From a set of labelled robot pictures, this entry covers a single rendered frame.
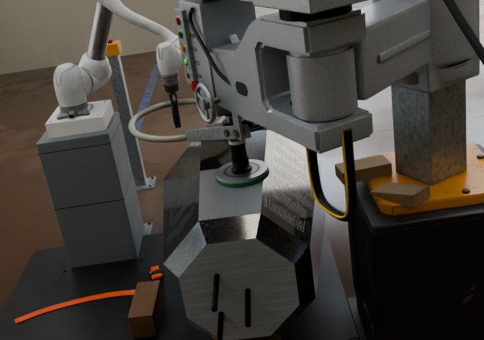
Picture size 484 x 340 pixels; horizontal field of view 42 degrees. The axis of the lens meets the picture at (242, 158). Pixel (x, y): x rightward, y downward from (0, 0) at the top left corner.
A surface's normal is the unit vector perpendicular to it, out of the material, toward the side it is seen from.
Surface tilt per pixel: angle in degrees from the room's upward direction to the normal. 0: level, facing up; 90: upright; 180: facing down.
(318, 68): 90
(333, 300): 0
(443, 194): 0
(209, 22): 90
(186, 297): 90
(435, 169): 90
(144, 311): 0
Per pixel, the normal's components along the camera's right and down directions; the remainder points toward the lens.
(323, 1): 0.46, 0.27
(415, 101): -0.84, 0.31
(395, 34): 0.75, 0.15
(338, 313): -0.15, -0.92
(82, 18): 0.04, 0.37
